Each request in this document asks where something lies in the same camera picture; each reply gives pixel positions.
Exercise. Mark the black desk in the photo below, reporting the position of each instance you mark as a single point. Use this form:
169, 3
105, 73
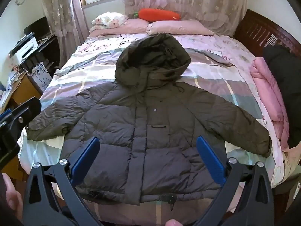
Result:
47, 49

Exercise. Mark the floral white pillow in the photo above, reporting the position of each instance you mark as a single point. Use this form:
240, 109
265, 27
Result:
107, 20

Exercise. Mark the black garment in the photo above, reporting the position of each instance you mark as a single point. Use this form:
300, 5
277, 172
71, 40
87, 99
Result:
287, 80

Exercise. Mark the person's right hand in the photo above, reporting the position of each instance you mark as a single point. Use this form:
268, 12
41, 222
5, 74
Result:
172, 223

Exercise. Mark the black monitor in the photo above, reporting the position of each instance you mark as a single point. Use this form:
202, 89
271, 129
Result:
38, 27

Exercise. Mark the wooden headboard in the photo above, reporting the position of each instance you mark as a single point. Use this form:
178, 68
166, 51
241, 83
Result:
256, 31

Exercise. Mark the white printer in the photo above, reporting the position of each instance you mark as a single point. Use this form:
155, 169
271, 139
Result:
24, 48

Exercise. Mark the orange carrot plush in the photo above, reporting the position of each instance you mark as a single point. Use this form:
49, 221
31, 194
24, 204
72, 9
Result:
157, 14

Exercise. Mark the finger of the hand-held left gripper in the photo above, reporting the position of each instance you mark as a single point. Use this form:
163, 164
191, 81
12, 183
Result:
9, 143
28, 108

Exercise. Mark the white floral print bag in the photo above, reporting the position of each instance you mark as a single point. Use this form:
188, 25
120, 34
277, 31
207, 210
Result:
42, 76

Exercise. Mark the beige floral lace curtain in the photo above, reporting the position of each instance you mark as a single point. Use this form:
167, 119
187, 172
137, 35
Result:
55, 7

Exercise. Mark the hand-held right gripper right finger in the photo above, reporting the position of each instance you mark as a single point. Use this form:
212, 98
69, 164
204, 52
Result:
210, 160

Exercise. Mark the pink pillow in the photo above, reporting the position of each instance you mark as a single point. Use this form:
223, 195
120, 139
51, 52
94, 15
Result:
178, 27
127, 28

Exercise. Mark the plaid pastel bed cover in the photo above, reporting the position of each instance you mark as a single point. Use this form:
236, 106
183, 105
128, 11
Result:
211, 75

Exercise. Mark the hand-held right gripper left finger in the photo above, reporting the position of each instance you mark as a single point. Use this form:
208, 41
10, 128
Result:
85, 156

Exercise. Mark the person's left hand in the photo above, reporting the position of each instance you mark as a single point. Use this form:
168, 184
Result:
13, 193

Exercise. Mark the pink floral curtain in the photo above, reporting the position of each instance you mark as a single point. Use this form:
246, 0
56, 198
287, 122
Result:
211, 7

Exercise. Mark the olive hooded puffer jacket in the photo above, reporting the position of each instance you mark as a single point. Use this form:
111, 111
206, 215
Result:
141, 134

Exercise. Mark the folded pink blanket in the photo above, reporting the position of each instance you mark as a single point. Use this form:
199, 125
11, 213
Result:
270, 94

